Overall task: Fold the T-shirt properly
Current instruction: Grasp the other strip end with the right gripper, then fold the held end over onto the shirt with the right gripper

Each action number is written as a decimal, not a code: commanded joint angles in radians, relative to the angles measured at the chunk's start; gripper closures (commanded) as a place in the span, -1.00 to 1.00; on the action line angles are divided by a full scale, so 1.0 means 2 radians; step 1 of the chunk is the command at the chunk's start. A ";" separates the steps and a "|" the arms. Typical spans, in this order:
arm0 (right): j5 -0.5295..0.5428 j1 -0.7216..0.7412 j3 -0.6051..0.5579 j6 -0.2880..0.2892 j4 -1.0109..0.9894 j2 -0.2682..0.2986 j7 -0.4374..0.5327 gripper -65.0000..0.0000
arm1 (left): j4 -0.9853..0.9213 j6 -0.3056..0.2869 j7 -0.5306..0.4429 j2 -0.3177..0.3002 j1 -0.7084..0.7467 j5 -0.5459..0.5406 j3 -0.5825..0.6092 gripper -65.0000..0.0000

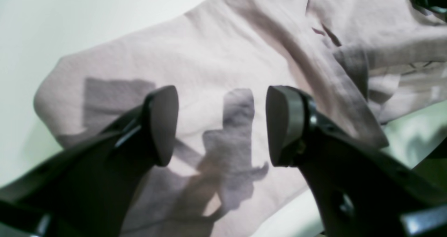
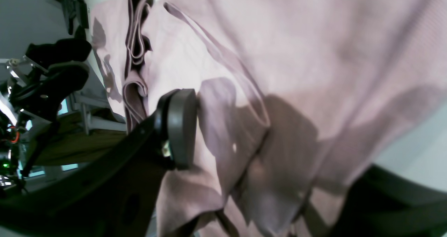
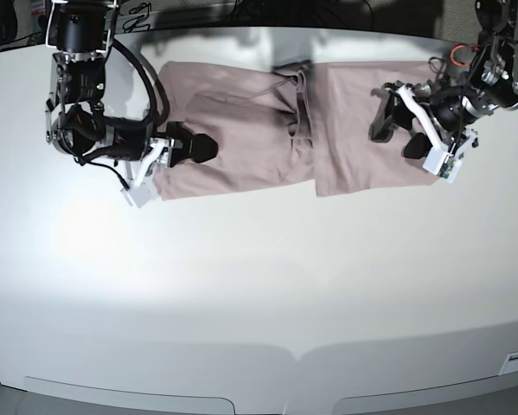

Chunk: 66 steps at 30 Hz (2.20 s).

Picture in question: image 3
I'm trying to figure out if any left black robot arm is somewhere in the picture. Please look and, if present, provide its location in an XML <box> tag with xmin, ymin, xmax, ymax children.
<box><xmin>370</xmin><ymin>1</ymin><xmax>518</xmax><ymax>159</ymax></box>

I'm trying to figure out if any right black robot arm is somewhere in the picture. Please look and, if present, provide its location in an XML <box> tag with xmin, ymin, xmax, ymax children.
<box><xmin>45</xmin><ymin>1</ymin><xmax>219</xmax><ymax>167</ymax></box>

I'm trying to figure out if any black cable bundle background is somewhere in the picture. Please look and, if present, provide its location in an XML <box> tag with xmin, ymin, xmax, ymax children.
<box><xmin>118</xmin><ymin>0</ymin><xmax>161</xmax><ymax>34</ymax></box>

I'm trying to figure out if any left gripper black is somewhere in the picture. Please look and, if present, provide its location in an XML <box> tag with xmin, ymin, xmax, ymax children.
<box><xmin>369</xmin><ymin>80</ymin><xmax>492</xmax><ymax>160</ymax></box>

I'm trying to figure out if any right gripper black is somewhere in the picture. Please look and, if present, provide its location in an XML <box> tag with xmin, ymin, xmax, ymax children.
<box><xmin>93</xmin><ymin>117</ymin><xmax>219</xmax><ymax>165</ymax></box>

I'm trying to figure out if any mauve pink T-shirt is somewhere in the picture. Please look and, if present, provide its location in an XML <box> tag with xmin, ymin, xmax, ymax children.
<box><xmin>153</xmin><ymin>61</ymin><xmax>435</xmax><ymax>201</ymax></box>

